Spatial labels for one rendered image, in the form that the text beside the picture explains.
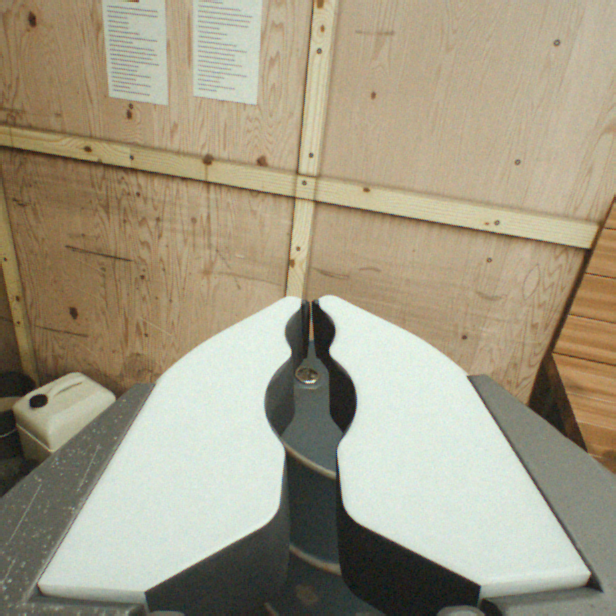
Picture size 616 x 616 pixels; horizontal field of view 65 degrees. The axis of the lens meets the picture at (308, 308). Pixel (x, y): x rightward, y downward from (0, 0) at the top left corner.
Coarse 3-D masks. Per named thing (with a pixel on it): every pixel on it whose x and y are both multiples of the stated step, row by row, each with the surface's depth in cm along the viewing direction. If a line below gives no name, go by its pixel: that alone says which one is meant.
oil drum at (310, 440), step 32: (320, 384) 129; (320, 416) 118; (288, 448) 105; (320, 448) 108; (288, 480) 109; (320, 480) 103; (320, 512) 107; (320, 544) 111; (288, 576) 122; (320, 576) 116; (256, 608) 140; (288, 608) 127; (320, 608) 121; (352, 608) 119
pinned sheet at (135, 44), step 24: (120, 0) 146; (144, 0) 145; (120, 24) 149; (144, 24) 148; (120, 48) 153; (144, 48) 151; (120, 72) 156; (144, 72) 154; (120, 96) 159; (144, 96) 157
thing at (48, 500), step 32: (128, 416) 8; (64, 448) 7; (96, 448) 7; (32, 480) 7; (64, 480) 7; (96, 480) 7; (0, 512) 6; (32, 512) 6; (64, 512) 6; (0, 544) 6; (32, 544) 6; (0, 576) 6; (32, 576) 6; (0, 608) 5; (32, 608) 5; (64, 608) 5; (96, 608) 5; (128, 608) 5
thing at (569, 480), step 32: (480, 384) 9; (512, 416) 8; (512, 448) 7; (544, 448) 7; (576, 448) 7; (544, 480) 7; (576, 480) 7; (608, 480) 7; (576, 512) 6; (608, 512) 6; (576, 544) 6; (608, 544) 6; (608, 576) 5; (480, 608) 6; (512, 608) 5; (544, 608) 5; (576, 608) 5; (608, 608) 5
